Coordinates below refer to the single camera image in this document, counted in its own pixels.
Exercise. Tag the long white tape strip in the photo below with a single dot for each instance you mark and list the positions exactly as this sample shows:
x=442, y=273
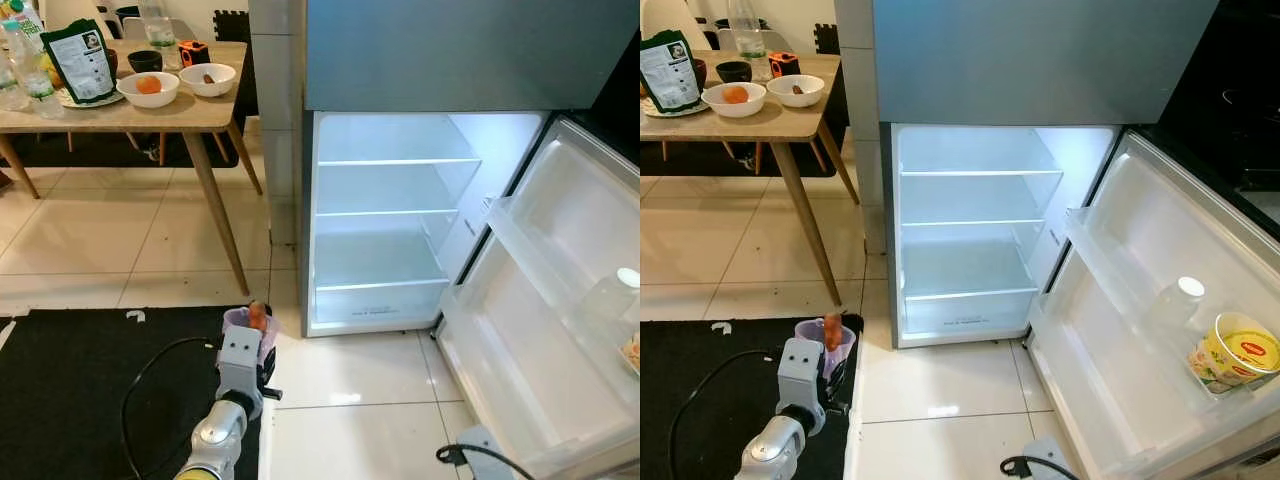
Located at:
x=6, y=332

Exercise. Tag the yellow food tub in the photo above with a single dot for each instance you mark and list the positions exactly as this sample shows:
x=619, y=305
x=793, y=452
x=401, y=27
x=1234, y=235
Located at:
x=632, y=352
x=1240, y=350

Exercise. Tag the fridge door with white bins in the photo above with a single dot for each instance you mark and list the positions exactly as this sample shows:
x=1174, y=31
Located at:
x=590, y=200
x=1180, y=230

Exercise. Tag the white fridge door bin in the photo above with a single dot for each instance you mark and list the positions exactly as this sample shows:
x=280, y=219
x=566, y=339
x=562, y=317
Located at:
x=1100, y=245
x=520, y=235
x=1060, y=350
x=470, y=340

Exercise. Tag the pale plate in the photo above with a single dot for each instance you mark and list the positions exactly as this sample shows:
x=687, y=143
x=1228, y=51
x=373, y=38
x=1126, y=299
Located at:
x=700, y=108
x=118, y=100

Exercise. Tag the black foam tile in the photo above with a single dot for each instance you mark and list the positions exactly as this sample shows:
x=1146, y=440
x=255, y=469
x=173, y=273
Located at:
x=827, y=38
x=230, y=25

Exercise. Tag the tall clear plastic bottle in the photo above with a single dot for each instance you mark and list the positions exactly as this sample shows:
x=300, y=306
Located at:
x=748, y=40
x=160, y=35

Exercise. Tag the grey steel fridge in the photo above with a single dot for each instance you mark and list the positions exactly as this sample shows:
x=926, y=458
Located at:
x=1020, y=60
x=450, y=60

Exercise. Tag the green black food bag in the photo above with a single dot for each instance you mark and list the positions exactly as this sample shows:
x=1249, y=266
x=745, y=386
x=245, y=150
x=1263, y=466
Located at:
x=672, y=70
x=80, y=60

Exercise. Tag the orange fruit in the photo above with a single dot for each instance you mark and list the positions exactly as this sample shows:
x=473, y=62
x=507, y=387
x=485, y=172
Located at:
x=735, y=95
x=148, y=85

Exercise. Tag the orange black device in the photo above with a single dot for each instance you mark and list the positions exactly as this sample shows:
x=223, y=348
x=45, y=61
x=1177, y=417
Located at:
x=194, y=53
x=783, y=64

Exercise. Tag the clear water bottle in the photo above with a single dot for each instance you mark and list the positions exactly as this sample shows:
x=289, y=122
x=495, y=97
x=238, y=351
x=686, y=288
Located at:
x=35, y=80

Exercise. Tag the clear bottle white cap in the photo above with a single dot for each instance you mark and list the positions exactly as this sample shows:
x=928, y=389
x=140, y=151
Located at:
x=1175, y=310
x=615, y=300

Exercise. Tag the small white tape mark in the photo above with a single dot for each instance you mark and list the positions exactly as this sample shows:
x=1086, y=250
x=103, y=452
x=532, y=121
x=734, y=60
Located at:
x=721, y=328
x=135, y=316

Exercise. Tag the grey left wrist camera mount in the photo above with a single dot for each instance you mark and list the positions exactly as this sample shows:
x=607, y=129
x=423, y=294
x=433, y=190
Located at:
x=238, y=360
x=797, y=375

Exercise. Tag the glass fridge shelf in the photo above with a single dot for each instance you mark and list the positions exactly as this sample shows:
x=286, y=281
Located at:
x=970, y=222
x=380, y=285
x=965, y=295
x=980, y=172
x=390, y=212
x=400, y=161

